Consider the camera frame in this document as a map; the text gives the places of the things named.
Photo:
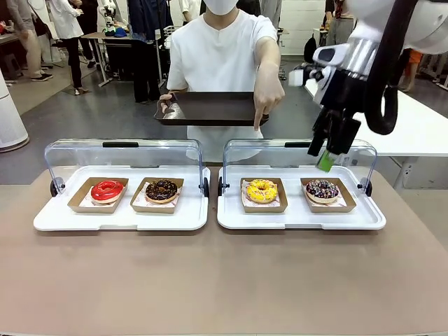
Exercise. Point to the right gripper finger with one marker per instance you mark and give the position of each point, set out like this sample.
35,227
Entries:
319,136
344,140

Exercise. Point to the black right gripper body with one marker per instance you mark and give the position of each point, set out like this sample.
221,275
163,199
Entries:
346,94

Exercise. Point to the yellow sprinkled donut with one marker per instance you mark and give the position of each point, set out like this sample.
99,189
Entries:
253,192

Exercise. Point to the brown paper donut box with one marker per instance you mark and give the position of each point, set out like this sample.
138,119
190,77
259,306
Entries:
150,209
264,209
91,209
332,209

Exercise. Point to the dark brown serving tray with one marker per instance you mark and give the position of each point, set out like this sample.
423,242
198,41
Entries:
210,108

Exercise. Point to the person's left forearm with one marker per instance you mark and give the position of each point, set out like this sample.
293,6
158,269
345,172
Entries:
270,59

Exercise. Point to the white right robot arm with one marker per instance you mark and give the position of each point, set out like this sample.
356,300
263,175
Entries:
437,24

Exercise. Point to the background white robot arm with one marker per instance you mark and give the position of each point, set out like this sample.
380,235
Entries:
106,10

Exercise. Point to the chocolate donut with white sprinkles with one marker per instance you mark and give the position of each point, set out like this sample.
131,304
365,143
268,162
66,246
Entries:
315,192

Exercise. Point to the background person grey shorts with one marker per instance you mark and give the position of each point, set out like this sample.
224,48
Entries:
337,28

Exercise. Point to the background person orange shorts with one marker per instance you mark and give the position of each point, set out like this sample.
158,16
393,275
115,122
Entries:
416,56

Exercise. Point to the background person grey hoodie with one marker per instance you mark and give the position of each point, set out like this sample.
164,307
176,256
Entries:
273,10

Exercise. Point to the person in white t-shirt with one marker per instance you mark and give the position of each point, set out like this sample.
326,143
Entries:
217,56

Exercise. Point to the chocolate sprinkled donut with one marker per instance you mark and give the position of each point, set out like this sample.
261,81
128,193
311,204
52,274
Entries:
154,194

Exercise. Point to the background person dark clothes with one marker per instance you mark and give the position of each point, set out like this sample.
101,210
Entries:
143,21

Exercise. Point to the red glazed donut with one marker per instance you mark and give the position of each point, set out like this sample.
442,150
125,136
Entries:
99,192

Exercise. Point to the background person white coat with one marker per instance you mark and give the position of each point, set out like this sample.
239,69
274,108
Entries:
64,17

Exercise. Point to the person's left hand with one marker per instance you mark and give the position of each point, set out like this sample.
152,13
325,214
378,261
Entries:
269,94

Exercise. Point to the person's right hand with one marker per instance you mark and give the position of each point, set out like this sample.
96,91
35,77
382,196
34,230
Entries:
164,99

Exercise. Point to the clear hinged display lid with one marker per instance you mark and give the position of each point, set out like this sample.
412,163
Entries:
266,147
120,144

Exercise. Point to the black backpack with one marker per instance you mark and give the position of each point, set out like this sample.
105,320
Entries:
309,49

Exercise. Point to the white side table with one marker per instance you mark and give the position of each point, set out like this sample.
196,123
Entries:
416,136

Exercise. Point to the white display tray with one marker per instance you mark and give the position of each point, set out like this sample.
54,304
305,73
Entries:
122,218
297,218

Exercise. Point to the white face mask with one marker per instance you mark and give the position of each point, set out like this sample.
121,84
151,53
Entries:
221,6

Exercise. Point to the blue cap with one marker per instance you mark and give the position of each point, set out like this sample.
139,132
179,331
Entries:
120,32

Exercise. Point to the background work table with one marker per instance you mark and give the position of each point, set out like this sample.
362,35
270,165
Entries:
94,35

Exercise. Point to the white cylindrical air purifier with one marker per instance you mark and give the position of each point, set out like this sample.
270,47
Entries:
10,119

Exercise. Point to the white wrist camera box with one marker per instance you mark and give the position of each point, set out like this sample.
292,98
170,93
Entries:
298,77

